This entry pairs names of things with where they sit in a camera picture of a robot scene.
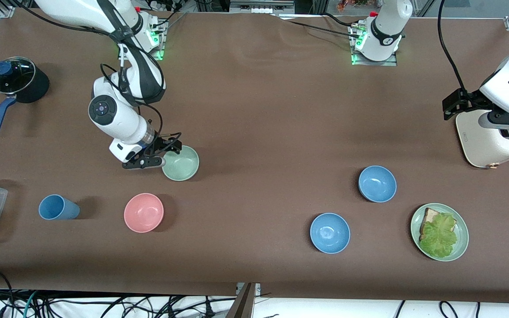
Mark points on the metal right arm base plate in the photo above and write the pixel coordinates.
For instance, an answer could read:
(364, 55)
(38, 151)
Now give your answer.
(155, 55)

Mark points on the bread slice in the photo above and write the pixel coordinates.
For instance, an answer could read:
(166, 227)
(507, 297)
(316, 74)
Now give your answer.
(430, 215)

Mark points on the cream white toaster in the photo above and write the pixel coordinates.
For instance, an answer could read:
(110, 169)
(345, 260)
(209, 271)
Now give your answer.
(484, 145)

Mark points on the grey metal box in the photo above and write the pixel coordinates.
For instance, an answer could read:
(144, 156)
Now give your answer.
(259, 8)

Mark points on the metal table bracket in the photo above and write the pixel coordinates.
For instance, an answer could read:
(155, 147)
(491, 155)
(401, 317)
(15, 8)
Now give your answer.
(258, 288)

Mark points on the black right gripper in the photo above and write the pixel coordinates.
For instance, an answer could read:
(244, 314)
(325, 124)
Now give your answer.
(163, 143)

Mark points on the light green bowl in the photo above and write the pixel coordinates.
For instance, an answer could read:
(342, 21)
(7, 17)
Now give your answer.
(184, 165)

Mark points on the glass lid with blue knob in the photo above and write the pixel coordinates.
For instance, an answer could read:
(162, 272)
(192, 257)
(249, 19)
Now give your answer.
(16, 77)

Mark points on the brown table cover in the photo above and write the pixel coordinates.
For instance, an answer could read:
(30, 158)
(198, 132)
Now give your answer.
(254, 212)

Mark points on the pink bowl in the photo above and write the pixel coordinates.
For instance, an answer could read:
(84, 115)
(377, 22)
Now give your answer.
(143, 213)

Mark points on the light green plate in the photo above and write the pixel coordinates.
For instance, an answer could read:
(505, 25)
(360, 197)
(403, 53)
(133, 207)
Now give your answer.
(462, 229)

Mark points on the dark table leg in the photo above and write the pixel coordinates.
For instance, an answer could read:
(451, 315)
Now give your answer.
(243, 304)

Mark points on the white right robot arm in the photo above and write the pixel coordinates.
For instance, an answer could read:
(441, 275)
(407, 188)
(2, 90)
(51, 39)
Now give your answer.
(117, 119)

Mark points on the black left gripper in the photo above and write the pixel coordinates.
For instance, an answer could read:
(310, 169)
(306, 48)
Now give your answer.
(465, 100)

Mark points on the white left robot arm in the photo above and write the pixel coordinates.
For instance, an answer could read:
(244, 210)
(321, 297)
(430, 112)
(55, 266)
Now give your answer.
(387, 26)

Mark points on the green lettuce leaf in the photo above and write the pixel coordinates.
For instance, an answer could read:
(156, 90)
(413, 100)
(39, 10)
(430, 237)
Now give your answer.
(440, 236)

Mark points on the blue bowl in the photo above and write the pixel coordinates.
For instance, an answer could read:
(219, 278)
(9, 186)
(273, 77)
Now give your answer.
(330, 233)
(377, 183)

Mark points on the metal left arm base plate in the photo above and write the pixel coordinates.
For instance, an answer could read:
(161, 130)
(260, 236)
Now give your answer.
(374, 63)

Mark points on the blue plastic cup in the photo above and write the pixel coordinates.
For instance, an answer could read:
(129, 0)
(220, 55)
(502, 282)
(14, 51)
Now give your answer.
(58, 207)

